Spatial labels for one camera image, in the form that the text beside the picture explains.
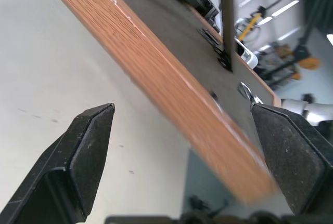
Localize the cluttered storage shelf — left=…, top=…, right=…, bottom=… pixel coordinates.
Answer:
left=256, top=41, right=302, bottom=90

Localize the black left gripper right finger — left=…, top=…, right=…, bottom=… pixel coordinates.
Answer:
left=250, top=103, right=333, bottom=216

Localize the yellow metal stand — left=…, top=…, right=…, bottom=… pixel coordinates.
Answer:
left=239, top=5, right=265, bottom=44

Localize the black tripod stand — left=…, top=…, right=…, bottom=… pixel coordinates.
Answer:
left=292, top=0, right=333, bottom=64

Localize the orange round object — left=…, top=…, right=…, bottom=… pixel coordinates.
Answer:
left=298, top=57, right=321, bottom=71

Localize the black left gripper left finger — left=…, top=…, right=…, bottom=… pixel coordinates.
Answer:
left=0, top=102, right=116, bottom=224

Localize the wooden edged grey table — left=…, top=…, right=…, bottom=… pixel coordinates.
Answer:
left=43, top=0, right=282, bottom=204

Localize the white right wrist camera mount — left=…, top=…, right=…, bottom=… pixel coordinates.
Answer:
left=235, top=38, right=259, bottom=69

